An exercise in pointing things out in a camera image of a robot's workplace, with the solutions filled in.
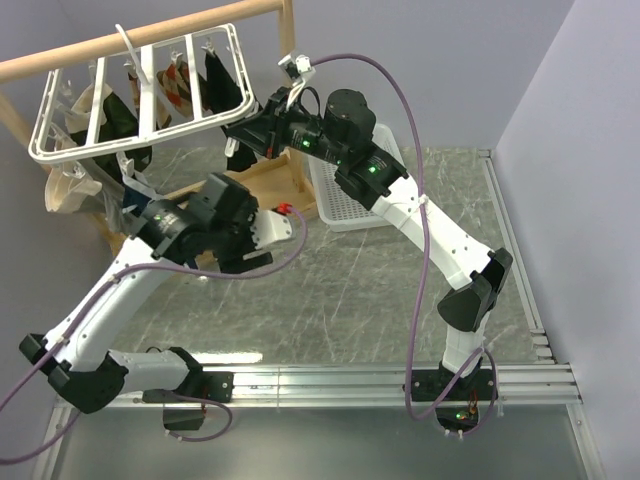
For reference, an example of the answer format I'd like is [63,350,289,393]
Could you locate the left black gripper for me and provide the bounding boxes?
[210,197,274,278]

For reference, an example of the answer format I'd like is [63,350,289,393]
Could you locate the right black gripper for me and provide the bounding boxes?
[226,88,348,169]

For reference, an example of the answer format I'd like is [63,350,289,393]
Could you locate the white plastic clip hanger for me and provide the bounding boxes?
[27,23,257,166]

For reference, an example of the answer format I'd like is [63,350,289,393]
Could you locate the navy blue white-trimmed underwear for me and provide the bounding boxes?
[122,171,162,217]

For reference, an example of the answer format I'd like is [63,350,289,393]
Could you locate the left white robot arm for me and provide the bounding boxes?
[19,173,272,414]

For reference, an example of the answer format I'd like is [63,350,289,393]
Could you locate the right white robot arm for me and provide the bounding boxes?
[227,87,513,400]

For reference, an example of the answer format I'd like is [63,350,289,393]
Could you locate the black hanging underwear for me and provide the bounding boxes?
[205,51,257,172]

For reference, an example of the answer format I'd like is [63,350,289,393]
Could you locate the grey hanging underwear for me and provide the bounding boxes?
[80,186,128,234]

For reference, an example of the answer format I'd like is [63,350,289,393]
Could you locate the olive green hanging underwear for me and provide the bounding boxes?
[64,87,152,185]

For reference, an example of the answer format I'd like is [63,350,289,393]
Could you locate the wooden clothes rack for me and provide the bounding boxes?
[0,0,321,261]

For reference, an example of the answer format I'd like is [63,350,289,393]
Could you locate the striped hanging sock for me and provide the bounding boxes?
[127,70,172,130]

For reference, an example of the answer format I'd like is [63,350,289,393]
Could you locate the orange patterned hanging sock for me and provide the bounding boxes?
[156,60,193,118]

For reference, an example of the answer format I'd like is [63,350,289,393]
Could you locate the white plastic basket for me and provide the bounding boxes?
[309,124,410,232]

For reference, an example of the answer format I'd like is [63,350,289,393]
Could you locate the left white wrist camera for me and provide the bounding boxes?
[249,209,293,250]

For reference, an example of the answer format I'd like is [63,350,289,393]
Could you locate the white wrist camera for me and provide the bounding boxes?
[278,52,316,108]
[249,209,293,250]

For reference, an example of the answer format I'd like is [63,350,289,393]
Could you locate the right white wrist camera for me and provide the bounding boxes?
[278,52,316,108]

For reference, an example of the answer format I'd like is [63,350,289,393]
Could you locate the right aluminium side rail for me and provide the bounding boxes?
[478,149,557,365]

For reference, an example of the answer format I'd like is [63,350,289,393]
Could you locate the aluminium mounting rail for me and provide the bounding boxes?
[58,363,584,407]

